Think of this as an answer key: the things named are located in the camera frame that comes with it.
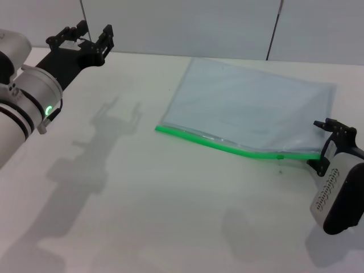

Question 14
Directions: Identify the clear document bag green zipper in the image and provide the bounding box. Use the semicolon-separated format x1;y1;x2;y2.
155;57;338;160

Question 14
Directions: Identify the black cable with silver plug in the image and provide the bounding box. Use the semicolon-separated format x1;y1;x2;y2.
38;98;64;134

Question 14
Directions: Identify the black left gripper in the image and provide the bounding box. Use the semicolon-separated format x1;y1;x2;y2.
35;19;115;92

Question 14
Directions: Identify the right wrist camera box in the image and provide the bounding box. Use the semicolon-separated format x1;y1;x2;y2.
311;152;364;235

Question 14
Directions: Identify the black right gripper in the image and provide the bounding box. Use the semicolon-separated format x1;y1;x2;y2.
307;118;364;177

